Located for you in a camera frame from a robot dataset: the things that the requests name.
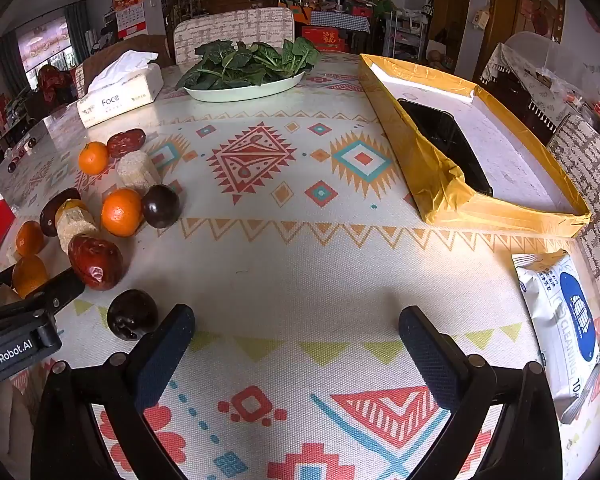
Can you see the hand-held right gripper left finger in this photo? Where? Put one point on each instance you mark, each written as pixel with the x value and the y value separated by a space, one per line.
pixel 165 355

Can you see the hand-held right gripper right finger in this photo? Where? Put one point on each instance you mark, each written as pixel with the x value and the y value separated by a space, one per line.
pixel 430 360

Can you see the orange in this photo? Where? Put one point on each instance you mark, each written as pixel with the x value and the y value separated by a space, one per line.
pixel 93 157
pixel 121 212
pixel 28 275
pixel 29 237

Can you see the large red date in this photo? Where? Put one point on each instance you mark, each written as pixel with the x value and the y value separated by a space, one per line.
pixel 95 262

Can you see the dark brown date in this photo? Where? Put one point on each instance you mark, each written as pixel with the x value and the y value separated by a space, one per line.
pixel 51 215

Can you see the dark purple passion fruit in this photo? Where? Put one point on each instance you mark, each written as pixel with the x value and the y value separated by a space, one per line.
pixel 132 315
pixel 160 206

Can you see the small dark red fruit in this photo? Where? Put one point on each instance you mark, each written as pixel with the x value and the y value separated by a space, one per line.
pixel 14 165

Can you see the small white object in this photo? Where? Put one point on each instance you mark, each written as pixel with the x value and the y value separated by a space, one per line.
pixel 29 146

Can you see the white wet wipes packet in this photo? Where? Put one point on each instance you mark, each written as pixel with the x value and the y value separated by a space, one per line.
pixel 565 320

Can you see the yellow cardboard box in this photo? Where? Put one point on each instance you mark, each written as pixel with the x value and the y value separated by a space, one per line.
pixel 440 180

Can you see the white tissue box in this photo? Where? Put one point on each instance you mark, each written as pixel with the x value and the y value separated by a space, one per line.
pixel 120 95

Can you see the red patterned cloth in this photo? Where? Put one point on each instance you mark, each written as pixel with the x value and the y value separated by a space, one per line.
pixel 52 82

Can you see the dark green curtain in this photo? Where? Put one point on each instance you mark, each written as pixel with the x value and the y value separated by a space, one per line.
pixel 7 62
pixel 77 22

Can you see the white patterned chair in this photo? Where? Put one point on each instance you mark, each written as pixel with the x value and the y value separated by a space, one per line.
pixel 595 200
pixel 230 30

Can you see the window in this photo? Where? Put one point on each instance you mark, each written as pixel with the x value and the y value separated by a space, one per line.
pixel 45 42

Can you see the brown covered chair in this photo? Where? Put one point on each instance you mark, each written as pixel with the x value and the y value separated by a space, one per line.
pixel 130 45

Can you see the white oval plate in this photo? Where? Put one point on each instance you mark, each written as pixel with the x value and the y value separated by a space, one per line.
pixel 240 92

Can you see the green spinach leaves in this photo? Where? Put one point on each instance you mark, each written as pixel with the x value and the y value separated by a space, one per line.
pixel 245 62

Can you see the table with lace cloth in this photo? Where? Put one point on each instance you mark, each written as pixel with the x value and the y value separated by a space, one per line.
pixel 525 70

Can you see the table with checkered cloth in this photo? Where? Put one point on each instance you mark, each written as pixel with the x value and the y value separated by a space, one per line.
pixel 340 22

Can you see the wooden door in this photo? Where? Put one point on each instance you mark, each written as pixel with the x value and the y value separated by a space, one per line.
pixel 540 15

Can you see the red wall calendar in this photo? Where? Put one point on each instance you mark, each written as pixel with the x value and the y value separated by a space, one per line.
pixel 128 5

